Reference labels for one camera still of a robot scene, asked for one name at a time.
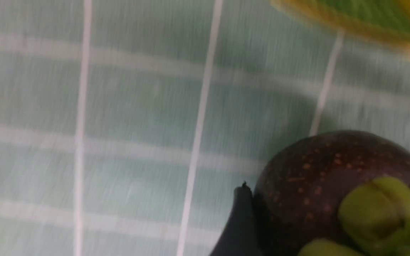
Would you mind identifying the green glass leaf plate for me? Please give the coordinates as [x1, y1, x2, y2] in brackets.
[270, 0, 410, 58]

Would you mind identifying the green checkered tablecloth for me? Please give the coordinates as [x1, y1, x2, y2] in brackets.
[0, 0, 410, 256]

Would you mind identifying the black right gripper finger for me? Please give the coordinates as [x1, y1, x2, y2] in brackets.
[210, 182, 261, 256]

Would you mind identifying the purple toy mangosteen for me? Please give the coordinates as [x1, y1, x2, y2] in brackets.
[253, 130, 410, 256]

